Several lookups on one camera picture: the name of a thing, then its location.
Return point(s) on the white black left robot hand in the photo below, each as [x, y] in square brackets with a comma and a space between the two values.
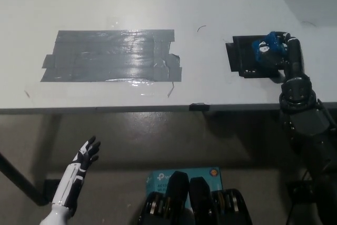
[72, 180]

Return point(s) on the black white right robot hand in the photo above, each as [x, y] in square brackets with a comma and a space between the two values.
[295, 53]

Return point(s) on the blue rubik's cube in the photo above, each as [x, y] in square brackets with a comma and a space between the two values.
[273, 47]

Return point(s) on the grey table leg panel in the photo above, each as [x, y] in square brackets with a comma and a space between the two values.
[47, 143]

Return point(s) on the black metal table leg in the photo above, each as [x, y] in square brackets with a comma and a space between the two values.
[21, 180]

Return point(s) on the black tape square mark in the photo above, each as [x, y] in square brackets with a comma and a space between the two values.
[242, 56]

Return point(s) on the teal router cardboard box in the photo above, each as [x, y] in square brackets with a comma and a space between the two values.
[160, 178]

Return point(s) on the small black edge tape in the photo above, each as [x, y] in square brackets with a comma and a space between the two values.
[199, 106]

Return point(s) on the grey duct tape patch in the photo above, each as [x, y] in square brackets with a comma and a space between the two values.
[110, 56]

